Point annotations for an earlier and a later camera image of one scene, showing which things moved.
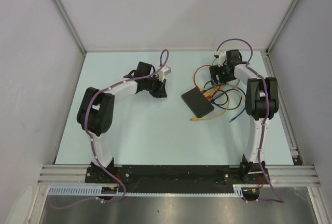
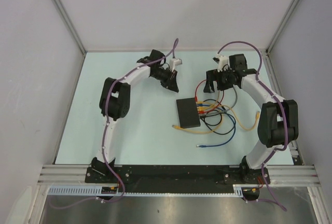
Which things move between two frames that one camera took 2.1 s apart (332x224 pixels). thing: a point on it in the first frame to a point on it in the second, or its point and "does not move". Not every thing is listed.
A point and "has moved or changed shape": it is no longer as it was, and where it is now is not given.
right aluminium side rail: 283,113 does not move
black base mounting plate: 177,179 does not move
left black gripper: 160,92 to 170,82
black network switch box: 197,102 has moved or changed shape
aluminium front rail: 277,176 does not move
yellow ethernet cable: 221,112 to 218,96
